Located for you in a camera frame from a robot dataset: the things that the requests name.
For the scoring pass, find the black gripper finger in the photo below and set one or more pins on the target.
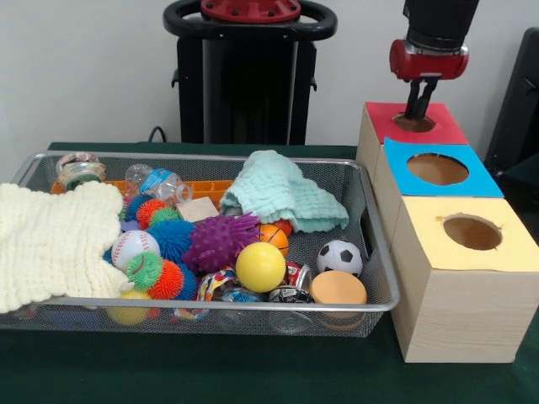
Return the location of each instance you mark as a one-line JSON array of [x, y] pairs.
[[426, 99], [413, 100]]

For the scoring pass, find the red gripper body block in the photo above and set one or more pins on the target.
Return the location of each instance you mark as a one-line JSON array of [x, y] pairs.
[[427, 65]]

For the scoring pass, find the red robot base flange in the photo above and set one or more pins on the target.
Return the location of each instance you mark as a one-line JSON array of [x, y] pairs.
[[250, 10]]

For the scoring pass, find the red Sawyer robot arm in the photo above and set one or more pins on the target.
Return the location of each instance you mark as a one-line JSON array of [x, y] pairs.
[[442, 21]]

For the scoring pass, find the shallow metal mesh bin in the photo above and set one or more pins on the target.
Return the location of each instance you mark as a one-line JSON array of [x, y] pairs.
[[311, 244]]

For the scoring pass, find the wooden box with three holes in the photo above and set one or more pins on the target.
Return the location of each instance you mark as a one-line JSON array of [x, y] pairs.
[[463, 320]]

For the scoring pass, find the black panel stand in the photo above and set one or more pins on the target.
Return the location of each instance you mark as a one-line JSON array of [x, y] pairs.
[[518, 105]]

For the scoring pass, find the dark green table cloth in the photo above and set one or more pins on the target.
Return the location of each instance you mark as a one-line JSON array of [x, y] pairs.
[[210, 370], [524, 177]]

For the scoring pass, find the mint green knitted cloth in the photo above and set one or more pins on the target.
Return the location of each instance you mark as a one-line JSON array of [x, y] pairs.
[[286, 189]]

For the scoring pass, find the small soccer ball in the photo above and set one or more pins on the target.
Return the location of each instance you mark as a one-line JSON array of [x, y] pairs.
[[339, 257]]

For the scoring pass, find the small orange basketball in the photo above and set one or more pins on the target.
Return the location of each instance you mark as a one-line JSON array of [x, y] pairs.
[[273, 238]]

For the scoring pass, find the round container with orange lid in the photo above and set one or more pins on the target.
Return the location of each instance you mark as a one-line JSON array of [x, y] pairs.
[[339, 288]]

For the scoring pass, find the smooth yellow ball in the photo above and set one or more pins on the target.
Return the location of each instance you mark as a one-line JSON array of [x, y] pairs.
[[261, 267]]

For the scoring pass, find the purple spiky ball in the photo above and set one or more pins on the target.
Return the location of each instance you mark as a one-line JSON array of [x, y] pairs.
[[215, 244]]

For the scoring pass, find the crumpled clear plastic bottle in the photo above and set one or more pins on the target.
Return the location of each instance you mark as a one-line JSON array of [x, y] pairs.
[[162, 183]]

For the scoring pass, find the blue spiky ball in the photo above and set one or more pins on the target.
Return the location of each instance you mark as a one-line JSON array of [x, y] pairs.
[[170, 237]]

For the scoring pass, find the small baseball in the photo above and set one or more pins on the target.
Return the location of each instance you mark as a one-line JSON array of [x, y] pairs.
[[135, 248]]

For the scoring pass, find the cream knitted cloth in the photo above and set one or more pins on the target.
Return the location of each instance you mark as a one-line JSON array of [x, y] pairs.
[[50, 244]]

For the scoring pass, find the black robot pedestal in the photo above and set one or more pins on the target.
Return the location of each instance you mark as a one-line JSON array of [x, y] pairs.
[[252, 84]]

